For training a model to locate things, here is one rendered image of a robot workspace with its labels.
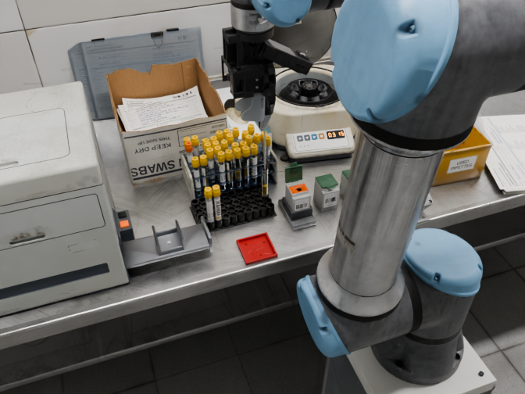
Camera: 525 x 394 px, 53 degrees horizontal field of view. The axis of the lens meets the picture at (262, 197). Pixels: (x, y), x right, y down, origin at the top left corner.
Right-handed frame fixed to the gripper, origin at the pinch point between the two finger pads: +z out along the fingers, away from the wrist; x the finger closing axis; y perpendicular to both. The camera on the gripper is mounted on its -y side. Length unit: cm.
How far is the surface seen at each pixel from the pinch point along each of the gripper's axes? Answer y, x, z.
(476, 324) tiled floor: -85, 1, 110
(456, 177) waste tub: -45, 9, 21
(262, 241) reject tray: 4.6, 11.1, 21.9
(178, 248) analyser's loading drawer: 21.9, 11.2, 17.4
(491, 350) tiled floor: -83, 13, 110
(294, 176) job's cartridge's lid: -5.6, 3.2, 13.1
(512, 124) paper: -72, -5, 21
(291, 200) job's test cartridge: -3.5, 7.2, 16.0
